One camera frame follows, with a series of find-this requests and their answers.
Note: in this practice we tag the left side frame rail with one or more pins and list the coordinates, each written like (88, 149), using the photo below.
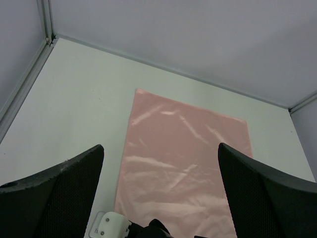
(17, 98)

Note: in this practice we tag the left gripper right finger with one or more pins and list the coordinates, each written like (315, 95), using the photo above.
(265, 202)

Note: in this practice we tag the pink satin napkin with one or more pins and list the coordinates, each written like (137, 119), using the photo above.
(170, 169)

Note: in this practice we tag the aluminium frame post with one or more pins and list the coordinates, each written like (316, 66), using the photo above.
(46, 18)
(303, 102)

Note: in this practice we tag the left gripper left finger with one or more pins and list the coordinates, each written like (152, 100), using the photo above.
(53, 203)

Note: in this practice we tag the left aluminium frame post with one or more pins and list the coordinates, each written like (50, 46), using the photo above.
(46, 18)

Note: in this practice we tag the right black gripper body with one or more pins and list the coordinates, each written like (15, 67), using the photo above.
(155, 229)

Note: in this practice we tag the right aluminium frame post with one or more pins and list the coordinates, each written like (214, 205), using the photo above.
(303, 102)

